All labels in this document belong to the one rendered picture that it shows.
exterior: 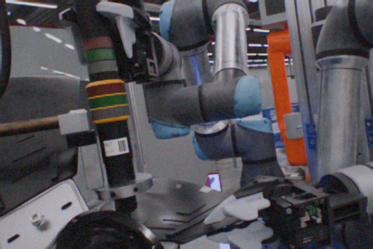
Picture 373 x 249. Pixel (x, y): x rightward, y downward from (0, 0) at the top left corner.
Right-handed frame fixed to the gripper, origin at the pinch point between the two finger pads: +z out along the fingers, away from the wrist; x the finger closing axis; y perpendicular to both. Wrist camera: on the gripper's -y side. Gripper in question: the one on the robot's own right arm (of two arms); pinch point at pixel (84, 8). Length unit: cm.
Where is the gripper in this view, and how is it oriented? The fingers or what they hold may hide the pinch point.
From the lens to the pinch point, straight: 39.2
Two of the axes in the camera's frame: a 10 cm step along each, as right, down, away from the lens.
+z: -1.8, 0.7, -9.8
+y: 1.6, 9.9, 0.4
